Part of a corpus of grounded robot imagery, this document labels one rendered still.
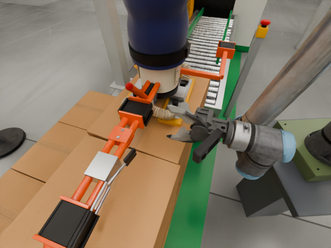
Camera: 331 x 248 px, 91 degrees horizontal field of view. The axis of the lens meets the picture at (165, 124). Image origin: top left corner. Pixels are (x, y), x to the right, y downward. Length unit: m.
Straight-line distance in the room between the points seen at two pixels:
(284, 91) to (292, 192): 0.50
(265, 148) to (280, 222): 1.26
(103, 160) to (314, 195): 0.86
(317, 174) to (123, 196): 0.79
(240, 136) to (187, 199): 1.12
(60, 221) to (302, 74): 0.66
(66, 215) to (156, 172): 0.28
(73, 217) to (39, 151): 0.97
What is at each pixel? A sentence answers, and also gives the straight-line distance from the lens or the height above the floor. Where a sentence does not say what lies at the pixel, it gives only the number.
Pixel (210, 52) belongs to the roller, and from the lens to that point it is 2.21.
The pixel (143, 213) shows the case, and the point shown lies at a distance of 0.55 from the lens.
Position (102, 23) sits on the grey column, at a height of 0.83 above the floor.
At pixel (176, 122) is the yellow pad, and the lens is 0.68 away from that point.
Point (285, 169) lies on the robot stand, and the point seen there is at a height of 0.75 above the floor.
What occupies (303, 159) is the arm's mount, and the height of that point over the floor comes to 0.81.
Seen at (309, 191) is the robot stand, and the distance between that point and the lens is 0.98.
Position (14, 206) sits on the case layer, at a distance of 1.24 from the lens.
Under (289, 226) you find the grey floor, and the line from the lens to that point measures 1.78.
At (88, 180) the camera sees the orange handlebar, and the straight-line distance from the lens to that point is 0.47.
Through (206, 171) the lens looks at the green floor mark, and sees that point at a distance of 1.66.
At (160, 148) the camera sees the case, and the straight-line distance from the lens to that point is 0.63.
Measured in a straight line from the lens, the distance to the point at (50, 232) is 0.45.
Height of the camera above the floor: 1.48
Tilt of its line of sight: 50 degrees down
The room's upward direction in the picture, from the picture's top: straight up
